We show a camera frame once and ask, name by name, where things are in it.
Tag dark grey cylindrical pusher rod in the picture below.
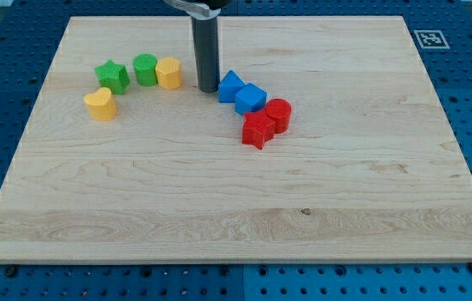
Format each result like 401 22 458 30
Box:
191 17 220 93

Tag silver metal clamp mount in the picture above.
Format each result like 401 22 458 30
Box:
162 0 231 20

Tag blue cube block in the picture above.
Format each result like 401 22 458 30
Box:
235 83 267 115

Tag yellow pentagon block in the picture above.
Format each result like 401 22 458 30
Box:
155 57 182 89

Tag green cylinder block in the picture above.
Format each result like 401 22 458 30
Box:
133 54 157 87

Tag green star block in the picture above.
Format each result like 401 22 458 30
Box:
95 59 131 95

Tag red cylinder block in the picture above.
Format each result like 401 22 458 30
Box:
265 98 292 134

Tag red star block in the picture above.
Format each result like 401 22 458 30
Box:
241 109 275 150

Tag yellow heart block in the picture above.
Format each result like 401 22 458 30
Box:
84 87 117 121

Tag wooden board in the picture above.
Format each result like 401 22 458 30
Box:
0 16 472 265

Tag white fiducial marker tag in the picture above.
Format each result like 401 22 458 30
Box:
414 29 449 49

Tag black bolt front left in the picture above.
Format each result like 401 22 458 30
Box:
3 265 18 278

